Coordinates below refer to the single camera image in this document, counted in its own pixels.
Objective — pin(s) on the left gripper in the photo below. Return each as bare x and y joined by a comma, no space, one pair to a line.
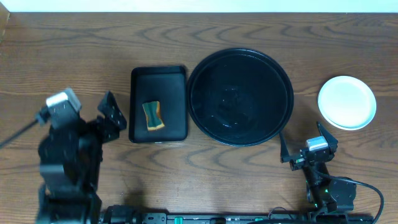
94,128

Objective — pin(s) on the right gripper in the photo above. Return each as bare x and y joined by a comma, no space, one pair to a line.
296,163

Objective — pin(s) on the orange green sponge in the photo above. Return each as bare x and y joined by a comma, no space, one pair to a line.
153,116

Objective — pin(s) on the mint plate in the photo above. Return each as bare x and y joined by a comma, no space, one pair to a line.
347,103

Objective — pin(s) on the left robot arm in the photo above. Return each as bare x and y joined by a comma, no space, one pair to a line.
70,157

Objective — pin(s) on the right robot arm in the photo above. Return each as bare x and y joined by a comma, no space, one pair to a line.
332,197

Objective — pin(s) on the black rectangular tray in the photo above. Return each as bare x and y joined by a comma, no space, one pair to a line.
166,85

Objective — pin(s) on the black round tray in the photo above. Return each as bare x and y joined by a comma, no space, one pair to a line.
240,97

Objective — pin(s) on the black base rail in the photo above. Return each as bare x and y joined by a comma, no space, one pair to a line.
127,214

